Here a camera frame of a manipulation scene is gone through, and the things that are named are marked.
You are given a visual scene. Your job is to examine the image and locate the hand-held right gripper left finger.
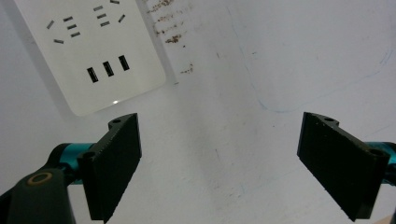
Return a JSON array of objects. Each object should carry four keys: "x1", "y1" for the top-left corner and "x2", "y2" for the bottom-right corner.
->
[{"x1": 47, "y1": 112, "x2": 143, "y2": 224}]

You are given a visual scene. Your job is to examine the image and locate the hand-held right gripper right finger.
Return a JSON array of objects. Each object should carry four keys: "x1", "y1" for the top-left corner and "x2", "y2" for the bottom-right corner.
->
[{"x1": 296, "y1": 111, "x2": 396, "y2": 222}]

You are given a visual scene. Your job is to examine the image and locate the white power strip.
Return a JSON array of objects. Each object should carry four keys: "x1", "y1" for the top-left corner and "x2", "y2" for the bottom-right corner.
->
[{"x1": 13, "y1": 0, "x2": 167, "y2": 118}]

